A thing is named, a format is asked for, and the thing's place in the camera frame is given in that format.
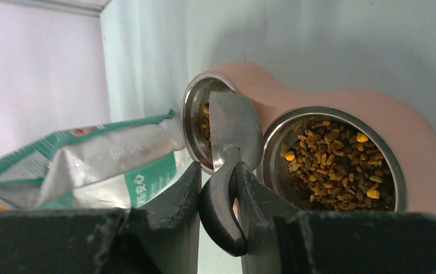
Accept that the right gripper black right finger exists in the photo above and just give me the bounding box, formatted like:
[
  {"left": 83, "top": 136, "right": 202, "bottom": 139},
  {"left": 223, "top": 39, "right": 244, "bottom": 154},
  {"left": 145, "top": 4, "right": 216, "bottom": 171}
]
[{"left": 236, "top": 163, "right": 436, "bottom": 273}]

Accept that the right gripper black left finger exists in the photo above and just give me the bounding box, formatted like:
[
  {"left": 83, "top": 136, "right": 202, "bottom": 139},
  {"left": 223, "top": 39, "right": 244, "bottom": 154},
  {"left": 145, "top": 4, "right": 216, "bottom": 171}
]
[{"left": 0, "top": 162, "right": 201, "bottom": 273}]

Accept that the green pet food bag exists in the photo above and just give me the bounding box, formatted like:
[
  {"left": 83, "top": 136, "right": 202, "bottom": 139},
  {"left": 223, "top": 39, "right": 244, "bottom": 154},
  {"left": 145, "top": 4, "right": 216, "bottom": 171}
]
[{"left": 0, "top": 111, "right": 189, "bottom": 210}]

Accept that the metal food scoop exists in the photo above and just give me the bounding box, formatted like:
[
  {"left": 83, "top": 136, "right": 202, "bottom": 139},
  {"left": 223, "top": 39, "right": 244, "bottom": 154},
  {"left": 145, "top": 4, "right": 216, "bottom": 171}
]
[{"left": 198, "top": 91, "right": 264, "bottom": 257}]

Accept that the steel bowl right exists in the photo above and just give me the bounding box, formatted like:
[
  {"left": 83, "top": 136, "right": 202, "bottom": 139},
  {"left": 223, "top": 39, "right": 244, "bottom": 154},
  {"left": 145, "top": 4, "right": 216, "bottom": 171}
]
[{"left": 257, "top": 108, "right": 407, "bottom": 212}]

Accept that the steel bowl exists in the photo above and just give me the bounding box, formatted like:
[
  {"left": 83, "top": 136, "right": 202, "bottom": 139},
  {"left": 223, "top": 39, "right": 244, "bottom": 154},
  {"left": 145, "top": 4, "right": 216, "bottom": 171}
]
[
  {"left": 181, "top": 71, "right": 238, "bottom": 174},
  {"left": 257, "top": 108, "right": 407, "bottom": 212}
]

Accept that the kibble in right bowl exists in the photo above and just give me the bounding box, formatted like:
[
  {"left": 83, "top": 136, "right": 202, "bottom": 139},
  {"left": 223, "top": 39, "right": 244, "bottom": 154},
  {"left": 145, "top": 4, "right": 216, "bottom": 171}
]
[{"left": 281, "top": 120, "right": 395, "bottom": 211}]

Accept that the kibble in bowl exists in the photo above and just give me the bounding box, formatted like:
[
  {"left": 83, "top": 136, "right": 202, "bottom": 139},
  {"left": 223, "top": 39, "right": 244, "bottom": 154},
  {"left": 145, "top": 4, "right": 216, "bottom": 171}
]
[
  {"left": 281, "top": 120, "right": 395, "bottom": 211},
  {"left": 199, "top": 103, "right": 210, "bottom": 143}
]

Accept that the kibble in left bowl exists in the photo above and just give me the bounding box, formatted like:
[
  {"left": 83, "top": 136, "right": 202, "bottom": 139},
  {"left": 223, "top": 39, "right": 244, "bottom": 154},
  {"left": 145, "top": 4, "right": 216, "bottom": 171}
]
[{"left": 199, "top": 103, "right": 210, "bottom": 143}]

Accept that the steel bowl left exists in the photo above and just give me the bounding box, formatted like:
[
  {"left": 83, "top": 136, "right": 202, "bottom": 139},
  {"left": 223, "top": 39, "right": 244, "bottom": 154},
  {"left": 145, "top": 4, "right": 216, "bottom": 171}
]
[{"left": 181, "top": 71, "right": 238, "bottom": 174}]

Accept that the pink double bowl stand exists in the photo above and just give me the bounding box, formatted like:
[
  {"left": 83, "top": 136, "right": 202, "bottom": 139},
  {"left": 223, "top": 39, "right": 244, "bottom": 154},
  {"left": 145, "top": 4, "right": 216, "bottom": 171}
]
[{"left": 208, "top": 61, "right": 436, "bottom": 213}]

